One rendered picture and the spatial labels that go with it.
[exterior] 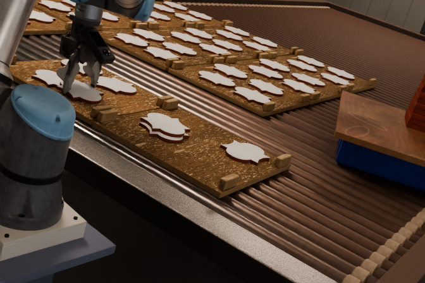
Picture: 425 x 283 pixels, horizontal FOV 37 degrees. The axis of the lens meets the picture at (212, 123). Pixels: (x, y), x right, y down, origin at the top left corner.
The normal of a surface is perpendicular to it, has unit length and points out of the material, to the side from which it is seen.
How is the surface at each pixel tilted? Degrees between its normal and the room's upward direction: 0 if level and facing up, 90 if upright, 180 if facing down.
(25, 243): 90
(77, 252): 0
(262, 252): 0
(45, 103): 10
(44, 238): 90
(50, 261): 0
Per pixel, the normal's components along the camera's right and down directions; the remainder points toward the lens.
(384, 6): -0.64, 0.09
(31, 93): 0.42, -0.84
